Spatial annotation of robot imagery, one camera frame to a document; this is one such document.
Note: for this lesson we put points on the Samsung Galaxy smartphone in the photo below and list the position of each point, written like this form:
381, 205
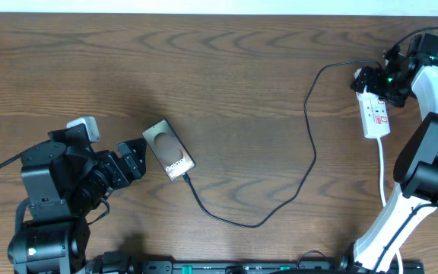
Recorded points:
167, 147

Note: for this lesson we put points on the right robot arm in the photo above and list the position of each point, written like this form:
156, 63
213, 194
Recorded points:
415, 194

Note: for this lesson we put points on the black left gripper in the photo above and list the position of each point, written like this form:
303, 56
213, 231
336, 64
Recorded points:
121, 167

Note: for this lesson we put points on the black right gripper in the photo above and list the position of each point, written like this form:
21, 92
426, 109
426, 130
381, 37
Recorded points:
376, 74

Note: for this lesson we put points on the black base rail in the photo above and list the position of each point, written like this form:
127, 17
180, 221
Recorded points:
167, 267

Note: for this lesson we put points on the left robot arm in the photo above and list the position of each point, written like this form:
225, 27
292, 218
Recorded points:
65, 179

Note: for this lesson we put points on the white power strip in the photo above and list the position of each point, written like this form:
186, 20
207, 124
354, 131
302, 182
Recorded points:
373, 115

